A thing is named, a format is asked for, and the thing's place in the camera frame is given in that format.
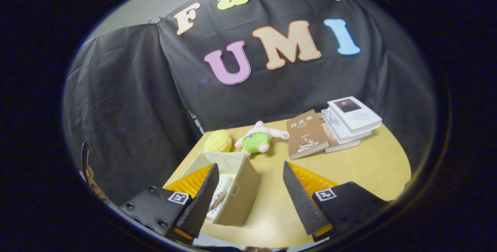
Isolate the white book with grey print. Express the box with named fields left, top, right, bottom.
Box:
left=321, top=108, right=374, bottom=144

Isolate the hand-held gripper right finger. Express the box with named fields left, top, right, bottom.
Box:
left=283, top=161, right=389, bottom=242

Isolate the green and pink plush toy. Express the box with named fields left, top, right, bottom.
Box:
left=234, top=121, right=290, bottom=157

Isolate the yellow round plush toy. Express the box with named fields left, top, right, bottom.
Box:
left=203, top=129, right=233, bottom=153

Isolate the white book with dark photo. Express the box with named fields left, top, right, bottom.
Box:
left=327, top=96, right=383, bottom=132

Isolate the black backdrop cloth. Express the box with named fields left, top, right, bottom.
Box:
left=63, top=0, right=436, bottom=206

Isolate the white canvas shoe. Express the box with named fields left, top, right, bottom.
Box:
left=207, top=174, right=234, bottom=220

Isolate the beige fabric storage box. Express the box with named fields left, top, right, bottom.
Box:
left=182, top=151, right=261, bottom=228

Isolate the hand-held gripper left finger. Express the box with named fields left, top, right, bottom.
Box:
left=118, top=163, right=220, bottom=245

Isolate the brown cover book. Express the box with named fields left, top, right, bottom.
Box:
left=286, top=109, right=330, bottom=160

